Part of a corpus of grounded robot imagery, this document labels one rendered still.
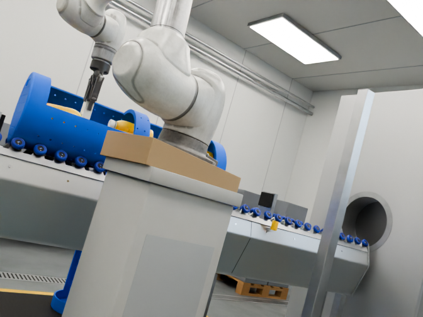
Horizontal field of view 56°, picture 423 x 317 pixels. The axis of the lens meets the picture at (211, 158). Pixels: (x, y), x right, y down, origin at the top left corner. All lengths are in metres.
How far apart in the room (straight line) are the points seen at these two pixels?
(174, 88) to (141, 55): 0.12
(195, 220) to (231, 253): 0.86
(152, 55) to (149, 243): 0.48
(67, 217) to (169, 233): 0.60
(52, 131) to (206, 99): 0.61
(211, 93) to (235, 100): 5.23
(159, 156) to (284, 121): 6.19
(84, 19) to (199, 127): 0.63
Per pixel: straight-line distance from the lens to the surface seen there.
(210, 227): 1.16
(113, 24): 1.65
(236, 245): 1.95
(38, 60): 5.12
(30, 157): 1.54
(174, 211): 1.08
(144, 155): 1.04
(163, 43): 1.07
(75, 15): 1.55
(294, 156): 7.40
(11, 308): 2.39
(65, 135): 1.54
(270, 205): 2.14
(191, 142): 1.16
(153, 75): 1.02
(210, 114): 1.19
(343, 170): 2.06
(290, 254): 2.18
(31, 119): 1.51
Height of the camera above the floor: 0.96
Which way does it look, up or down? 6 degrees up
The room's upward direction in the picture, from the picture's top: 16 degrees clockwise
